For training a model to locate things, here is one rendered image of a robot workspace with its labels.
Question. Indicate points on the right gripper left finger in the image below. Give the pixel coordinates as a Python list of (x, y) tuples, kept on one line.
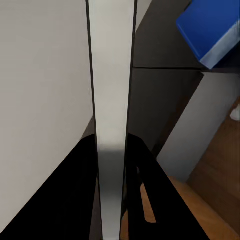
[(62, 208)]

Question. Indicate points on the cabinet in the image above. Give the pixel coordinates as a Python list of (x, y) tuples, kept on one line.
[(213, 225)]

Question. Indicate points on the folder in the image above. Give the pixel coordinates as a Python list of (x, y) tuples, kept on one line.
[(211, 28)]

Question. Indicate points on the desk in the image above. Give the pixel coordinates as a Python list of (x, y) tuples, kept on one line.
[(165, 76)]

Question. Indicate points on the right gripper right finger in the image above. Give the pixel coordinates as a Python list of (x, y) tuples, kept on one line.
[(174, 220)]

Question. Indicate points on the notebook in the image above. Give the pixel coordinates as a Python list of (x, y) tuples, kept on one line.
[(111, 26)]

